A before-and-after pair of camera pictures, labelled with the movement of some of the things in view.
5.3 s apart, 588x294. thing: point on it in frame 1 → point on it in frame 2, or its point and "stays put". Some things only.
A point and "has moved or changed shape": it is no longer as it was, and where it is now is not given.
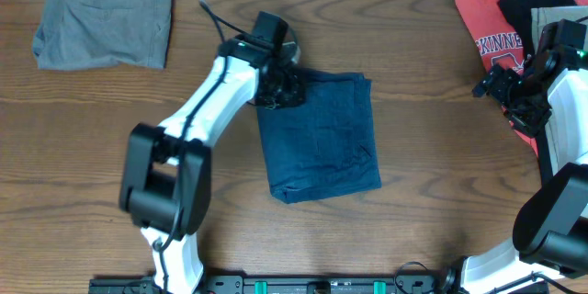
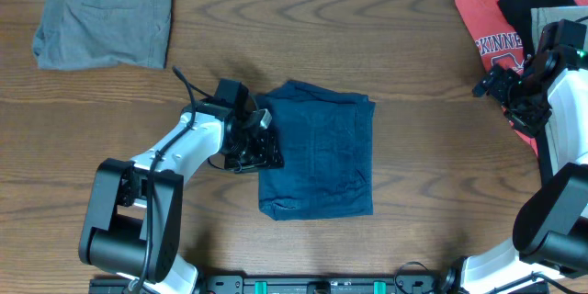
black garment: (518, 6) stays put
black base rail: (310, 285) stays put
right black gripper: (507, 78) stays put
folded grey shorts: (105, 16) stays put
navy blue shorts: (325, 145) has moved or changed shape
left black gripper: (297, 96) → (265, 158)
